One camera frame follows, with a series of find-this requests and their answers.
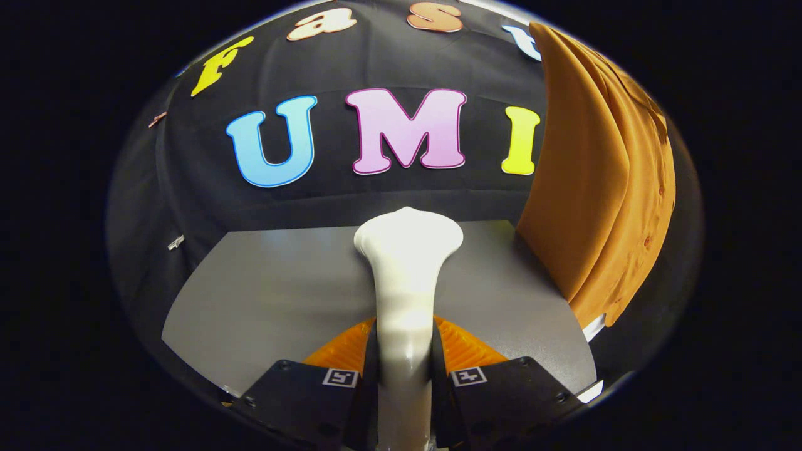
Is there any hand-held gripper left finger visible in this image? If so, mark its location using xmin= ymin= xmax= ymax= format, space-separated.
xmin=229 ymin=316 xmax=380 ymax=451

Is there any orange button-up shirt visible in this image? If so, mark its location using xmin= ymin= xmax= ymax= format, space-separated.
xmin=515 ymin=22 xmax=678 ymax=330

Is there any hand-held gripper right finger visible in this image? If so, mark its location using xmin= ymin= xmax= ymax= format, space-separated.
xmin=431 ymin=315 xmax=587 ymax=451

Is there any white garment steamer head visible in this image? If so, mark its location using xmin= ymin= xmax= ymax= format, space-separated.
xmin=353 ymin=207 xmax=465 ymax=451

